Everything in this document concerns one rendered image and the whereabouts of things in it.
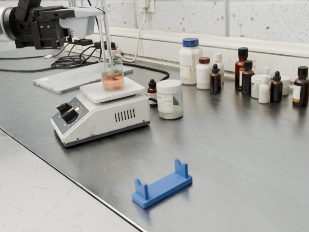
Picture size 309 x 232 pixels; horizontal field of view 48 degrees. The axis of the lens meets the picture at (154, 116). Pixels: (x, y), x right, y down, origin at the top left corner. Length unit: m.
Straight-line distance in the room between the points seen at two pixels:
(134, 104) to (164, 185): 0.25
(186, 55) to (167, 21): 0.32
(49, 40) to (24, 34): 0.07
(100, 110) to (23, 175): 0.19
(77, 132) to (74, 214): 0.23
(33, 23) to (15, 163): 0.28
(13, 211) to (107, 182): 0.15
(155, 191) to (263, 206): 0.16
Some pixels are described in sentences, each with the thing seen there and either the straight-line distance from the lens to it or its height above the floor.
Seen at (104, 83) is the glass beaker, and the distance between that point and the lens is 0.75.
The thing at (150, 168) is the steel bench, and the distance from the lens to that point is 0.62.
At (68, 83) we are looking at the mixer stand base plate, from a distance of 1.16.
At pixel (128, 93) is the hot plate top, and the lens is 0.74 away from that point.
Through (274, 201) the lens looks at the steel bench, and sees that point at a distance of 0.54.
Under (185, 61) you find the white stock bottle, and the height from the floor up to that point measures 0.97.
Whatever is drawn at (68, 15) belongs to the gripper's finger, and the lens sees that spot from 0.73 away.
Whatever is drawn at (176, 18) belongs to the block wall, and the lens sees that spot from 1.27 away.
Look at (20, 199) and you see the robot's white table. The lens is 0.61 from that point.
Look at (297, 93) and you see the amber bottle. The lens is 0.87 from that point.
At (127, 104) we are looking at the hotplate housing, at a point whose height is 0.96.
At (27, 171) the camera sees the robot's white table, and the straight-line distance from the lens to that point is 0.68.
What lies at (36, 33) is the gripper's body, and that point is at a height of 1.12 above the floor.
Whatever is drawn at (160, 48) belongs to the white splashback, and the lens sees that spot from 1.29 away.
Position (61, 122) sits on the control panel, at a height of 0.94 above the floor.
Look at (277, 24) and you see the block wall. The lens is 1.04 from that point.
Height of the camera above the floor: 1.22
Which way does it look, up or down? 22 degrees down
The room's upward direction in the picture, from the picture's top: 5 degrees counter-clockwise
